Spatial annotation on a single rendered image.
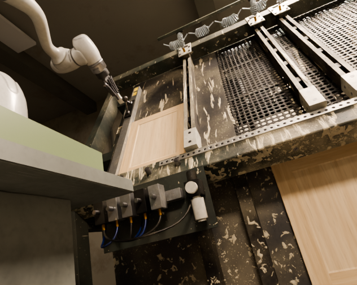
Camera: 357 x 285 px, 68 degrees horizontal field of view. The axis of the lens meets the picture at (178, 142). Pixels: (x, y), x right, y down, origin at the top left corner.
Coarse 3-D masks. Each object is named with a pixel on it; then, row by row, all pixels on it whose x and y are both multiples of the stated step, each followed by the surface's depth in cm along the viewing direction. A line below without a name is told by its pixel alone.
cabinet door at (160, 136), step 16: (160, 112) 159; (176, 112) 152; (144, 128) 154; (160, 128) 146; (176, 128) 139; (128, 144) 147; (144, 144) 141; (160, 144) 134; (176, 144) 128; (128, 160) 136; (144, 160) 130; (160, 160) 124
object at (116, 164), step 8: (136, 96) 188; (136, 104) 182; (136, 112) 178; (128, 120) 164; (128, 128) 158; (120, 136) 154; (120, 144) 147; (120, 152) 141; (112, 160) 138; (120, 160) 137; (112, 168) 133
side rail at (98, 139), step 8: (104, 104) 200; (112, 104) 202; (104, 112) 188; (112, 112) 198; (96, 120) 183; (104, 120) 182; (112, 120) 194; (96, 128) 173; (104, 128) 179; (96, 136) 167; (104, 136) 176; (88, 144) 161; (96, 144) 164; (104, 144) 173
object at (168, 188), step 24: (192, 168) 106; (144, 192) 99; (168, 192) 101; (192, 192) 94; (96, 216) 104; (120, 216) 102; (144, 216) 98; (168, 216) 104; (192, 216) 100; (120, 240) 94; (144, 240) 105
